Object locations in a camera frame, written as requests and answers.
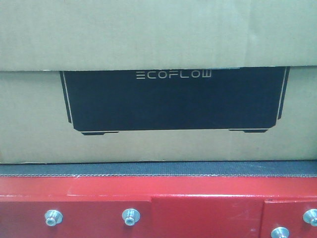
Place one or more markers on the frame bolt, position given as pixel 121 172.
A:
pixel 131 216
pixel 53 218
pixel 310 217
pixel 280 232

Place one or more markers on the brown cardboard carton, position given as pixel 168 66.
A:
pixel 157 80

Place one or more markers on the red conveyor frame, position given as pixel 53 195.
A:
pixel 170 207

